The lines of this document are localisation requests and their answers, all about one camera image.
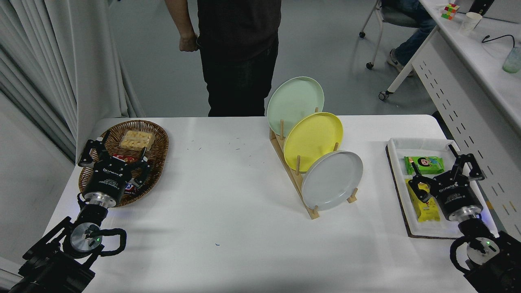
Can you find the yellow snack pack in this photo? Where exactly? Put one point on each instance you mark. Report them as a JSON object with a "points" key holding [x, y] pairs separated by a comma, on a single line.
{"points": [[427, 211]]}

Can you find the white tray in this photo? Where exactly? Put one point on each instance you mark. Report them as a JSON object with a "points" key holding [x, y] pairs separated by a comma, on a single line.
{"points": [[401, 203]]}

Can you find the red snack bar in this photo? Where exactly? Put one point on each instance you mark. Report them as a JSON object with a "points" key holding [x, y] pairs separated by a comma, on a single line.
{"points": [[124, 157]]}

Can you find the pale green plate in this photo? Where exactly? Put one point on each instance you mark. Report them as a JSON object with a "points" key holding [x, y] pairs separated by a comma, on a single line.
{"points": [[293, 101]]}

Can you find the pale green glass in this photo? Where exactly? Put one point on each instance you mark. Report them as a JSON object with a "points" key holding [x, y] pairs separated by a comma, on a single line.
{"points": [[512, 61]]}

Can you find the colourful puzzle cube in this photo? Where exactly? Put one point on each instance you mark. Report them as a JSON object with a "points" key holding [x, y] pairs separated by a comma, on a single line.
{"points": [[450, 11]]}

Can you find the person's forearm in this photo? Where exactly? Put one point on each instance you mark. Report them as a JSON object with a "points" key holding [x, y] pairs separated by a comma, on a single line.
{"points": [[179, 18]]}

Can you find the person's hand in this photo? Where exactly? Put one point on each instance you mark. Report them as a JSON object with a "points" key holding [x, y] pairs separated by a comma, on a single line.
{"points": [[188, 42]]}

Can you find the grey plate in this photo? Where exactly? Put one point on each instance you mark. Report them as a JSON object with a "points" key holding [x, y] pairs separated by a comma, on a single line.
{"points": [[331, 181]]}

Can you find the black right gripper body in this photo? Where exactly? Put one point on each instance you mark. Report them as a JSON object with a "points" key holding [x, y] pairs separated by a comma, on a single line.
{"points": [[458, 195]]}

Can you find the brown wicker basket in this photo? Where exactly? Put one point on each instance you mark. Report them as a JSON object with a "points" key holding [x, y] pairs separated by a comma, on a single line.
{"points": [[156, 154]]}

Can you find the wooden plate rack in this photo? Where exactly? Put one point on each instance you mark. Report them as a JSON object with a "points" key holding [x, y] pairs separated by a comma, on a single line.
{"points": [[305, 205]]}

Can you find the white wheeled office chair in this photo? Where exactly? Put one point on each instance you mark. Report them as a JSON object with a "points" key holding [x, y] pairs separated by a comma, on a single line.
{"points": [[397, 17]]}

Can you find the white paper cup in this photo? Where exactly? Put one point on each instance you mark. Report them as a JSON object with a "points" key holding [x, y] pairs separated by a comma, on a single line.
{"points": [[470, 23]]}

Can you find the clear pack of biscuits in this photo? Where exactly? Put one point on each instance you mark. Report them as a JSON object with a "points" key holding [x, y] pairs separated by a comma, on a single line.
{"points": [[137, 140]]}

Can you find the standing person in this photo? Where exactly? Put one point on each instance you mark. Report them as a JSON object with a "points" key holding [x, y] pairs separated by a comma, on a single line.
{"points": [[240, 53]]}

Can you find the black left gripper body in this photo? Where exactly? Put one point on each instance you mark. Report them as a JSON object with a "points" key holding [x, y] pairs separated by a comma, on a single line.
{"points": [[108, 179]]}

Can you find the grey curtain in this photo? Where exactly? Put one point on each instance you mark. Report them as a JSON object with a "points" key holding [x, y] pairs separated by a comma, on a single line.
{"points": [[61, 61]]}

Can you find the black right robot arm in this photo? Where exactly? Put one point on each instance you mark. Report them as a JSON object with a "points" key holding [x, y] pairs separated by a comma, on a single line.
{"points": [[496, 268]]}

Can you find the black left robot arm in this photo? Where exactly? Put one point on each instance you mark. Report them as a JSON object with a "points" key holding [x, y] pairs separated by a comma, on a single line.
{"points": [[53, 268]]}

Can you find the black box device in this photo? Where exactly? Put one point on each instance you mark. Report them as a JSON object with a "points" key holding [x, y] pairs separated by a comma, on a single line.
{"points": [[481, 6]]}

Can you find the white desk with perforated panel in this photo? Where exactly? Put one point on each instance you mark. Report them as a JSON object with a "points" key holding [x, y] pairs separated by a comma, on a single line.
{"points": [[468, 57]]}

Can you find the brown and blue snack bar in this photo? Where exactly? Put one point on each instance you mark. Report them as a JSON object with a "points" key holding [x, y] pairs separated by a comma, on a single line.
{"points": [[129, 189]]}

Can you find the green snack pack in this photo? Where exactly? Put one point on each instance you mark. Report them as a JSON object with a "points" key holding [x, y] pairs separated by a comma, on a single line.
{"points": [[423, 165]]}

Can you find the seated person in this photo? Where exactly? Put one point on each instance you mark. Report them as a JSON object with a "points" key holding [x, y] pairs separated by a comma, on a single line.
{"points": [[411, 44]]}

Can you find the yellow plate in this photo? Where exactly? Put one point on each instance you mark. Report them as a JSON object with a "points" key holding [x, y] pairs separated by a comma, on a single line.
{"points": [[311, 138]]}

